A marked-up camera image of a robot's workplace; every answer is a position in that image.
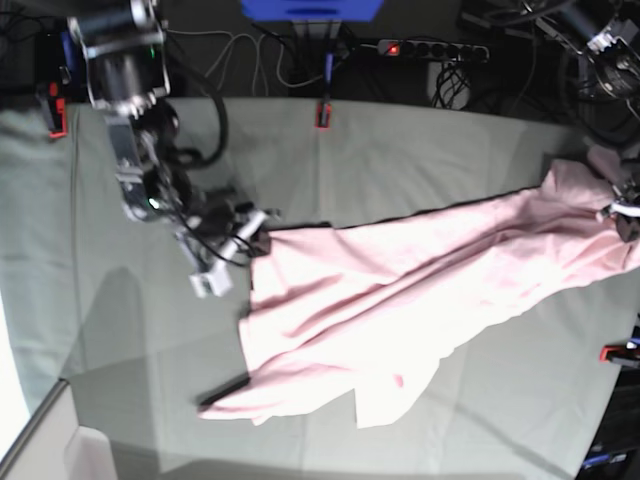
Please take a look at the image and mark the black power strip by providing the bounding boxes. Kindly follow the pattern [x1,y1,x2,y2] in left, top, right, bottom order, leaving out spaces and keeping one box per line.
[376,39,491,64]

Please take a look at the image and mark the orange clamp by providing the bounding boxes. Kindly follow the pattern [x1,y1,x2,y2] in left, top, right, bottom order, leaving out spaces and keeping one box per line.
[315,101,332,130]
[36,82,68,139]
[599,342,639,369]

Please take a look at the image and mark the blue box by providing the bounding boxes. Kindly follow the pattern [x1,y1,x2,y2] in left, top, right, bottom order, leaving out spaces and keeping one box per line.
[241,0,384,22]

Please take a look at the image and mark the orange clamp left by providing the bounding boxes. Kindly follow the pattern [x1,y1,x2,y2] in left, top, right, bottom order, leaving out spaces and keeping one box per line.
[36,82,68,139]

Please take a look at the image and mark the green table cloth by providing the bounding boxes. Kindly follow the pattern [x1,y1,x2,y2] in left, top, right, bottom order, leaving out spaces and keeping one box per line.
[1,98,639,479]

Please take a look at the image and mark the pink t-shirt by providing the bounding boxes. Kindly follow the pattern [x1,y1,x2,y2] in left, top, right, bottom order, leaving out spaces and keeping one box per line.
[199,160,639,428]

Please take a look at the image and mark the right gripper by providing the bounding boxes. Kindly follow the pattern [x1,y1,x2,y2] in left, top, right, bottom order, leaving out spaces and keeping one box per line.
[174,201,280,298]

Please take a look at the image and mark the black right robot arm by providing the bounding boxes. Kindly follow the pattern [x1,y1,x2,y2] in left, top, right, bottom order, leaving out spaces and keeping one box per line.
[67,1,276,298]

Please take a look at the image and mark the white bin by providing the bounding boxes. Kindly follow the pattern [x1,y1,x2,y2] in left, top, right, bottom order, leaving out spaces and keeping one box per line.
[1,379,118,480]

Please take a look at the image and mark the orange clamp centre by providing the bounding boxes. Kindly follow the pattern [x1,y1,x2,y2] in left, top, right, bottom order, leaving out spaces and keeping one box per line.
[315,101,332,130]

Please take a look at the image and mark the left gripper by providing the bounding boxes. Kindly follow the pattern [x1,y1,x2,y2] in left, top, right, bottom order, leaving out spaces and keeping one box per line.
[597,179,640,243]

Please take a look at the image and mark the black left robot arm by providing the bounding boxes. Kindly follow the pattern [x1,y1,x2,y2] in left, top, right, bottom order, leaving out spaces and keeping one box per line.
[509,1,639,242]

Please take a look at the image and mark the grey cable loop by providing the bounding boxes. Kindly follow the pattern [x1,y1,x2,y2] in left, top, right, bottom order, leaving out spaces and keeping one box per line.
[169,29,281,98]

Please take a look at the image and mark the orange clamp right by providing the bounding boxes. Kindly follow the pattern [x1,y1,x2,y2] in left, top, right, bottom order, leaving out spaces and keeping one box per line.
[599,342,639,369]

